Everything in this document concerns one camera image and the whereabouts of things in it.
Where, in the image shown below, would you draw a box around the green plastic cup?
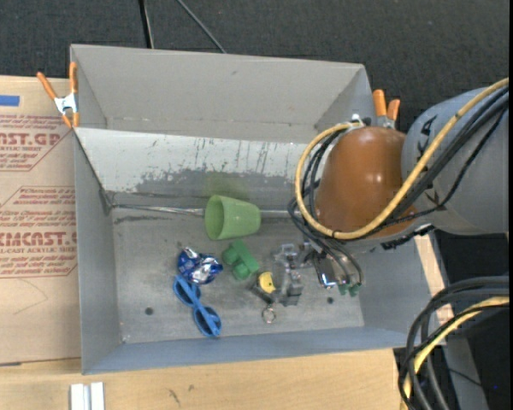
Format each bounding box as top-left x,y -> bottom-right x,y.
203,194 -> 262,242

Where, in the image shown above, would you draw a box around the blue and white crumpled packet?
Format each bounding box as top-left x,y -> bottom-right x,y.
177,246 -> 224,286

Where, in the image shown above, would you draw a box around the yellow keychain with metal ring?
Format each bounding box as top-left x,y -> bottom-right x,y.
251,271 -> 280,325

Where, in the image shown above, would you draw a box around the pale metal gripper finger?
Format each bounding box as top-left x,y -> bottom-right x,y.
274,243 -> 308,273
277,270 -> 305,308

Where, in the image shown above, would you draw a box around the blue sunglasses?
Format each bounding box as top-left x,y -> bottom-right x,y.
172,274 -> 222,338

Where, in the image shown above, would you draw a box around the green toy block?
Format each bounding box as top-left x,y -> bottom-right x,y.
221,238 -> 261,282

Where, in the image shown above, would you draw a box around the grey metal bin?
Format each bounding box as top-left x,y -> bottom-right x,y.
69,44 -> 424,376

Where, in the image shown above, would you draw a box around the brown cardboard board red print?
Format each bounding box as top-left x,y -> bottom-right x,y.
0,73 -> 83,367

